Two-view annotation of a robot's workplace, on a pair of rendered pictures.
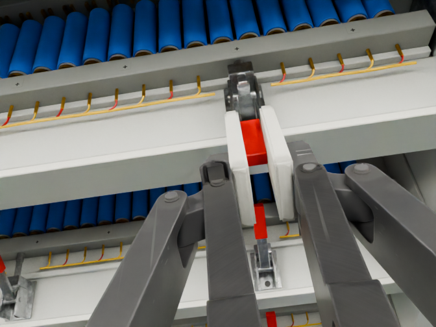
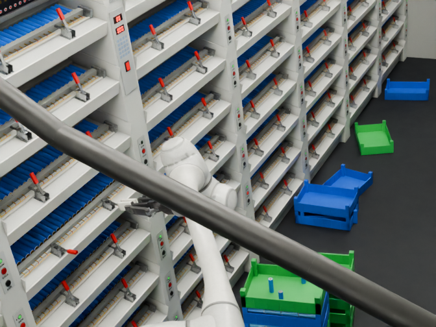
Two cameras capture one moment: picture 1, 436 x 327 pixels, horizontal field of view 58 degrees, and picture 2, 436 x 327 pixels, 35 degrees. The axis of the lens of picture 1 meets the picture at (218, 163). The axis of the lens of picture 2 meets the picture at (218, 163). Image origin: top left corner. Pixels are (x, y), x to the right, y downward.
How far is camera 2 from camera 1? 2.14 m
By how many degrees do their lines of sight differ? 51
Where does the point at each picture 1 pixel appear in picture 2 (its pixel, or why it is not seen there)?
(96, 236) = (76, 273)
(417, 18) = not seen: hidden behind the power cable
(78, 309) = (89, 292)
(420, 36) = not seen: hidden behind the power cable
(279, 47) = (106, 193)
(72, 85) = (79, 218)
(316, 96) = (116, 198)
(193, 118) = (102, 213)
